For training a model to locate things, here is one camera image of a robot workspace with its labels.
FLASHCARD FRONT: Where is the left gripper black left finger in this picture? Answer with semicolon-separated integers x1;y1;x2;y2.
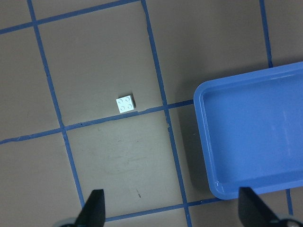
74;189;105;227

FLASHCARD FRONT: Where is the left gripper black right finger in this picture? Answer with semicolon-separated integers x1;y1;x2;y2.
238;187;280;227

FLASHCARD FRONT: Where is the white square building block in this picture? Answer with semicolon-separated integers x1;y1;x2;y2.
116;95;135;114

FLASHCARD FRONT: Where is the blue plastic tray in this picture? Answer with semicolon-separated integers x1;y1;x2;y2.
193;62;303;200

